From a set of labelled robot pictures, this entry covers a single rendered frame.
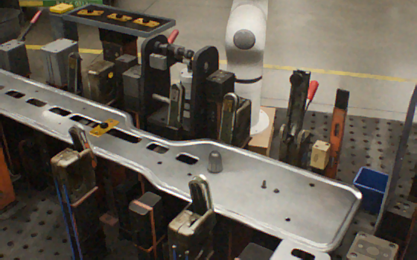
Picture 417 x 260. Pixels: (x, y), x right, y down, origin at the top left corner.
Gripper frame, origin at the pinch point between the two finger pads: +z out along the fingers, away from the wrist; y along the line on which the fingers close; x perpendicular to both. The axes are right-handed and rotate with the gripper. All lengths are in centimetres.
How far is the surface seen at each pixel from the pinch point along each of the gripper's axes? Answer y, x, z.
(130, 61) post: 12.0, 16.4, 13.1
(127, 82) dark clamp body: 16.8, 19.5, 17.1
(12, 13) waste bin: -85, -210, 67
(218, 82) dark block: 12, 48, 11
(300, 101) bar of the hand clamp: 14, 71, 8
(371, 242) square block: 37, 99, 17
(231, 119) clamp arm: 15, 54, 18
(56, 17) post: 5.9, -25.6, 9.4
